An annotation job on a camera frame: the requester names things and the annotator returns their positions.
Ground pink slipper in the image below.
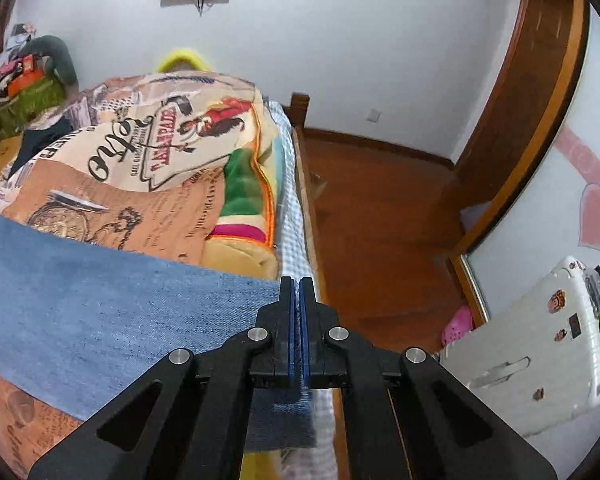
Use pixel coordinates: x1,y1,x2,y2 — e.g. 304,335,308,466
441,306,474,347

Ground newspaper print bed blanket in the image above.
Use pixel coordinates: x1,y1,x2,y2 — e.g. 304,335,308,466
0,72,284,478

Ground black folded garment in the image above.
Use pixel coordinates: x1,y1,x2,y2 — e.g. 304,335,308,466
8,117,74,178

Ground wooden bed post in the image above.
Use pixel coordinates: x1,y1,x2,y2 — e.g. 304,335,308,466
283,92,310,128

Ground blue denim jeans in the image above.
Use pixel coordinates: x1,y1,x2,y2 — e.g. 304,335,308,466
0,196,318,453

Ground wall power socket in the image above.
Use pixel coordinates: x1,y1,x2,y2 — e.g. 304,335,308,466
367,110,381,122

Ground green storage bag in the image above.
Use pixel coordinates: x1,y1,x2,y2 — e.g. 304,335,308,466
0,77,66,142

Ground orange box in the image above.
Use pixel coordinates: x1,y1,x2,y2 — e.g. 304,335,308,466
7,70,45,99

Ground white suitcase with stickers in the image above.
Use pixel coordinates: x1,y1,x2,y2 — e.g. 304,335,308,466
439,257,600,437

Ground yellow foam tube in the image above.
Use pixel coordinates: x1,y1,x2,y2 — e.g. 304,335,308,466
154,48,212,74

